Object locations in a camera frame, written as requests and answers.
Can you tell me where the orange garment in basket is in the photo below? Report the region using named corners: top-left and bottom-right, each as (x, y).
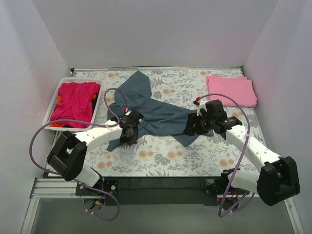
top-left (50, 95), bottom-right (65, 127)

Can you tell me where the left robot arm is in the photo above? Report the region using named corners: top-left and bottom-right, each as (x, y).
top-left (47, 110), bottom-right (144, 195)

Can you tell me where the blue-grey t-shirt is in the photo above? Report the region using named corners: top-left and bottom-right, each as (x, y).
top-left (109, 71), bottom-right (198, 147)

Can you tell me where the magenta t-shirt in basket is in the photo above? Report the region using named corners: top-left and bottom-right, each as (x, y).
top-left (50, 82), bottom-right (101, 128)

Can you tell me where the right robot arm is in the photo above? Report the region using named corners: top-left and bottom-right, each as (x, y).
top-left (183, 98), bottom-right (300, 206)

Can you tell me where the folded pink t-shirt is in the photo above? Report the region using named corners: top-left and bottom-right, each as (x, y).
top-left (206, 75), bottom-right (257, 108)

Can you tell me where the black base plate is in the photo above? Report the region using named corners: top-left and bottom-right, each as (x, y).
top-left (75, 176), bottom-right (249, 207)

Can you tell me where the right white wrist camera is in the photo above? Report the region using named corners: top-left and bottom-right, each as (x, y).
top-left (193, 97), bottom-right (207, 116)

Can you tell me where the white plastic basket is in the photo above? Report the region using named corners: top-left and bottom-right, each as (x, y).
top-left (42, 77), bottom-right (102, 132)

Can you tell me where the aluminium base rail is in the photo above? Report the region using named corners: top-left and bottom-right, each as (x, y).
top-left (21, 178), bottom-right (304, 234)

